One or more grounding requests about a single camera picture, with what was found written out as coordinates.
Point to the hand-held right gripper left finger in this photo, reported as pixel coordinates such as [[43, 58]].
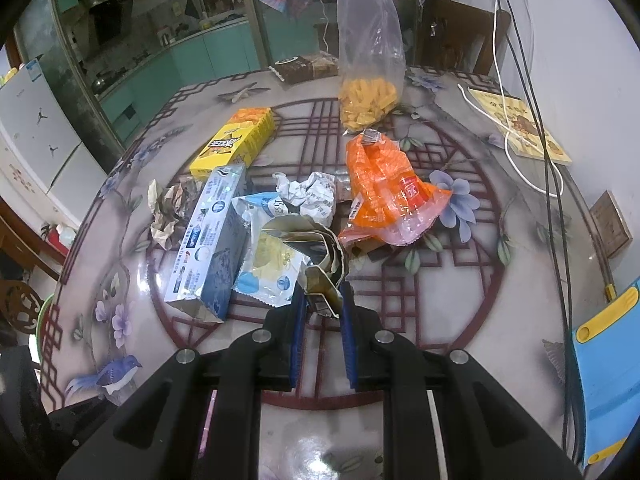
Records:
[[297, 330]]

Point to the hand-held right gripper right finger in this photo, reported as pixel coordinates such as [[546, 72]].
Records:
[[347, 335]]

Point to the brown gold foil wrapper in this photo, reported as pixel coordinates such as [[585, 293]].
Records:
[[320, 260]]

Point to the white paper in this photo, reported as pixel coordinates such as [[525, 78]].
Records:
[[307, 197]]

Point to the yellow box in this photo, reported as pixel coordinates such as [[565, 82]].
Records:
[[235, 142]]

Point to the red basin with green rim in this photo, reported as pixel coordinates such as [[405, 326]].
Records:
[[46, 325]]

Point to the blue yellow sachet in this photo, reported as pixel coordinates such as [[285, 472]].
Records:
[[270, 265]]

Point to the blue white box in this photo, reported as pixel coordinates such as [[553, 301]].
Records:
[[212, 240]]

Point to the orange wrapper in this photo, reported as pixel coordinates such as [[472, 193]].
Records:
[[385, 190]]

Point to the crumpled brown paper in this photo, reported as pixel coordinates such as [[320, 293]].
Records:
[[170, 210]]

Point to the clear bag of yellow snacks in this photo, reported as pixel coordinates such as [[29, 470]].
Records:
[[367, 100]]

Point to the red canister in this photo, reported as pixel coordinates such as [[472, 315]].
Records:
[[52, 242]]

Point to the dark snack packet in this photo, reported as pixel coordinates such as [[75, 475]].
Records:
[[305, 67]]

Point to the blue folding chair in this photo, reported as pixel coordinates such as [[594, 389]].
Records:
[[607, 375]]

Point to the yellow book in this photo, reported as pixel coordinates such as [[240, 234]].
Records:
[[522, 125]]

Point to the wooden block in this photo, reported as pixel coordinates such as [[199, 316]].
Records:
[[611, 222]]

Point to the teal kitchen cabinets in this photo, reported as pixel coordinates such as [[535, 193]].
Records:
[[200, 55]]

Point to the wok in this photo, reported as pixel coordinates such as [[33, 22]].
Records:
[[106, 81]]

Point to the kettle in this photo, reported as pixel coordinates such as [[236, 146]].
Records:
[[166, 37]]

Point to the white fridge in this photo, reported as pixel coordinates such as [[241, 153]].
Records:
[[35, 125]]

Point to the black range hood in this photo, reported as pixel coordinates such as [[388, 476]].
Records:
[[110, 17]]

